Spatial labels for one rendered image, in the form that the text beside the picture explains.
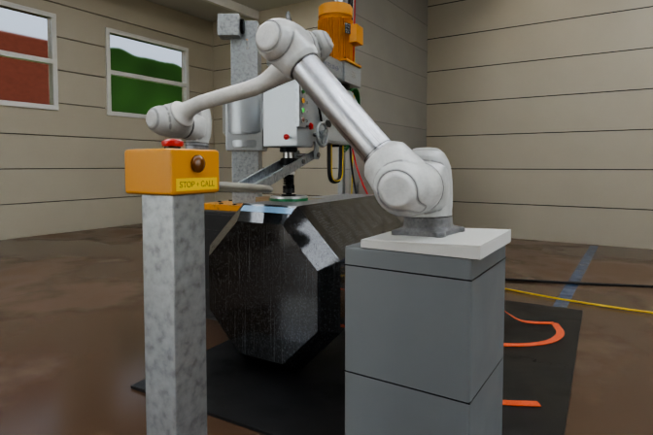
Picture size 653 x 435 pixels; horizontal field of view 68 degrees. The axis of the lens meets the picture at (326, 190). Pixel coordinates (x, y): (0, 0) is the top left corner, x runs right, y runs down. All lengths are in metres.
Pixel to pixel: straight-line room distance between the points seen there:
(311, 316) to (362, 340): 0.79
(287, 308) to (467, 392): 1.16
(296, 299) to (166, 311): 1.48
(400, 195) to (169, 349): 0.69
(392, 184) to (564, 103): 6.14
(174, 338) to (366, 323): 0.76
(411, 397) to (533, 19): 6.57
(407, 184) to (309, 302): 1.17
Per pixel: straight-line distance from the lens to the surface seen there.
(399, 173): 1.30
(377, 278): 1.49
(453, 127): 7.65
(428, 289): 1.43
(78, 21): 8.94
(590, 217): 7.30
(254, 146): 3.40
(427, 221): 1.53
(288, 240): 2.33
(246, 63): 3.52
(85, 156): 8.69
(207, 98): 1.81
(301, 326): 2.38
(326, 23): 3.39
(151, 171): 0.89
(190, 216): 0.91
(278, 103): 2.69
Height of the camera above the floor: 1.05
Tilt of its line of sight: 3 degrees down
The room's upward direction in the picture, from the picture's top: straight up
